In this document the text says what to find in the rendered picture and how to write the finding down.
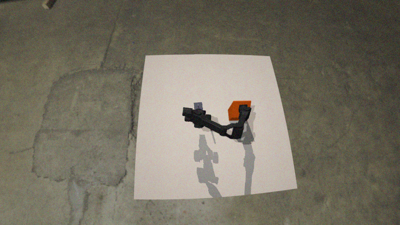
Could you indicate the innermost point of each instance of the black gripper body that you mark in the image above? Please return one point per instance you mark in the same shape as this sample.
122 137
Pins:
187 119

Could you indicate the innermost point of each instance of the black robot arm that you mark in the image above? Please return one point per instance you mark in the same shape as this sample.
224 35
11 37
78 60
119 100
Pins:
199 119

